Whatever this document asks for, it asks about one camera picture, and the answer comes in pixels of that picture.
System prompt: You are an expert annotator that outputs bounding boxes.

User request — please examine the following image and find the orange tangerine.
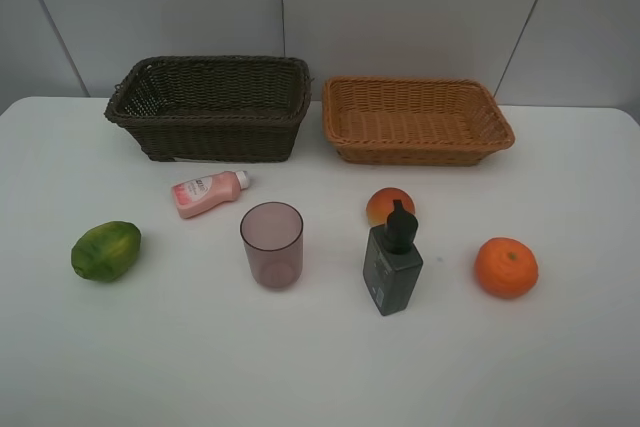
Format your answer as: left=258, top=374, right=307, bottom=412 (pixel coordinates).
left=473, top=237, right=539, bottom=300

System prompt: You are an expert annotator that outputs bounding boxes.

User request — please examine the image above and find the tan wicker basket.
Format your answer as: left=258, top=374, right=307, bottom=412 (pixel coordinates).
left=322, top=76, right=515, bottom=166

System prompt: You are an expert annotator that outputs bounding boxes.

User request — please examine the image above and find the dark brown wicker basket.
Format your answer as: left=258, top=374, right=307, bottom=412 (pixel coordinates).
left=105, top=55, right=311, bottom=163

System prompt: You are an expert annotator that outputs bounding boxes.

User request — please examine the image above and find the pink lotion bottle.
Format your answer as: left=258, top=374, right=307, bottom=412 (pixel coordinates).
left=171, top=170, right=251, bottom=219

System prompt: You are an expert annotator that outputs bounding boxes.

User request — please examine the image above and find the translucent purple plastic cup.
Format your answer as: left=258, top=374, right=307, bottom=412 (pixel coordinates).
left=240, top=202, right=304, bottom=290

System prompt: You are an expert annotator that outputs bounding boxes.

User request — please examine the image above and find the green papaya fruit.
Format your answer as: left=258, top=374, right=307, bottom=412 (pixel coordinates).
left=71, top=221, right=142, bottom=283

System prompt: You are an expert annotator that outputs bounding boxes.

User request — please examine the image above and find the red yellow peach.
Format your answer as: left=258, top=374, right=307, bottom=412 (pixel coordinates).
left=366, top=187, right=416, bottom=227

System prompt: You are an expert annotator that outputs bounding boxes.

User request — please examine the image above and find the dark grey pump bottle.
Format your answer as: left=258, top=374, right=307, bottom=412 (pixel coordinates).
left=363, top=199, right=423, bottom=316

